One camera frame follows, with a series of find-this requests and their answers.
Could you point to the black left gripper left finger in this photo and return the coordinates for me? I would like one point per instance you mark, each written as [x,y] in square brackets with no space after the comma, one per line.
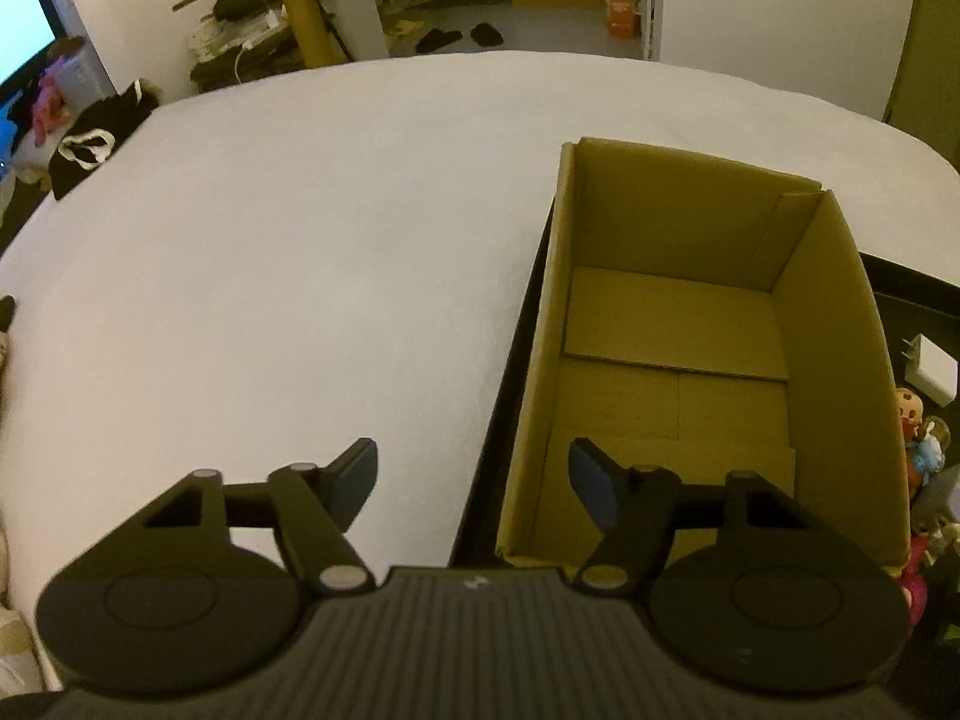
[287,532]

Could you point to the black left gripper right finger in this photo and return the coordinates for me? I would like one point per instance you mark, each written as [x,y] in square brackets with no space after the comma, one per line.
[656,529]

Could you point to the brown cardboard box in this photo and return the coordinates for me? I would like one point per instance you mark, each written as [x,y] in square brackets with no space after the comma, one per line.
[705,316]

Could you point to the brown hair doll figurine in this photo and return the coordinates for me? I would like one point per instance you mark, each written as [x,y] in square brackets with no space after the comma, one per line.
[911,415]

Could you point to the purple grey block toy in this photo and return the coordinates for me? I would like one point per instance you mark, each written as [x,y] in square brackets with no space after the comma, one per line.
[938,504]

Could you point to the red dress doll figurine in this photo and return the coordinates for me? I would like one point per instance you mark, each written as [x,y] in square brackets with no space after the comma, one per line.
[925,550]

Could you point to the blue white small figurine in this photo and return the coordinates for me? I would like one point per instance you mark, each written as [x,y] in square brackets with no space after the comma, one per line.
[930,451]

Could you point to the white power adapter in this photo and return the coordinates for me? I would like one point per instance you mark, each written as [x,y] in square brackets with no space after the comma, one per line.
[930,370]

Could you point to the black tray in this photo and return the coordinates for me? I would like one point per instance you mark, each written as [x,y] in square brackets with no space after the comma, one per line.
[908,302]

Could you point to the black white ghost mask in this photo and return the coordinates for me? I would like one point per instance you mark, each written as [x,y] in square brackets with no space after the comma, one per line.
[98,133]

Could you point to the pink plush toy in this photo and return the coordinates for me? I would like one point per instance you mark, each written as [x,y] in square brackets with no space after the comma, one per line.
[49,112]

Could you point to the pile of clothes and papers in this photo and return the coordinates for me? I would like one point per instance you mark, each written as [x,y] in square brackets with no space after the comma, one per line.
[242,41]

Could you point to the black slipper left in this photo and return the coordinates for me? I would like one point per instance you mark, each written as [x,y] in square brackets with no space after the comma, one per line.
[437,39]

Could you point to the black slipper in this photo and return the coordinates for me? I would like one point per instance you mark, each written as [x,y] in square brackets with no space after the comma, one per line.
[437,39]
[486,36]

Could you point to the black slipper right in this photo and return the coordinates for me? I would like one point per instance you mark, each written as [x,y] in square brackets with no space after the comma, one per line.
[486,36]

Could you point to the orange cardboard box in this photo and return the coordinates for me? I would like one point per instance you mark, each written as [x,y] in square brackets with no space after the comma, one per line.
[622,18]

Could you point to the television screen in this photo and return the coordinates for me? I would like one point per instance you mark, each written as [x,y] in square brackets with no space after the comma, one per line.
[27,30]

